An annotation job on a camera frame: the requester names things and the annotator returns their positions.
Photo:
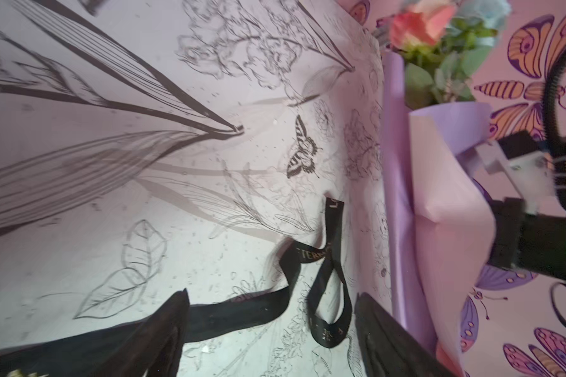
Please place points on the purple pink wrapping paper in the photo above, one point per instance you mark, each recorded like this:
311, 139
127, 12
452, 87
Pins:
441, 227

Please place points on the white fake flower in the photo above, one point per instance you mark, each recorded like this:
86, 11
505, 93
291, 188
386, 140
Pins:
493, 13

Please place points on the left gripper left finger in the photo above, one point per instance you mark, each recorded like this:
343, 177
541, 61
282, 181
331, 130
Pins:
155, 348

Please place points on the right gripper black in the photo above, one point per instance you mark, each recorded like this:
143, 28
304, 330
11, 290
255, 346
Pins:
526, 242

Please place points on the orange pink fake rose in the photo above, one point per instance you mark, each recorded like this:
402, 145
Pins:
421, 23

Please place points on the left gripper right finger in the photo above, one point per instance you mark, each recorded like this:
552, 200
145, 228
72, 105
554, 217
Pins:
387, 349

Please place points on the black printed ribbon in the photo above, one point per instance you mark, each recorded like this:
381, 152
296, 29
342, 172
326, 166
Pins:
80, 355

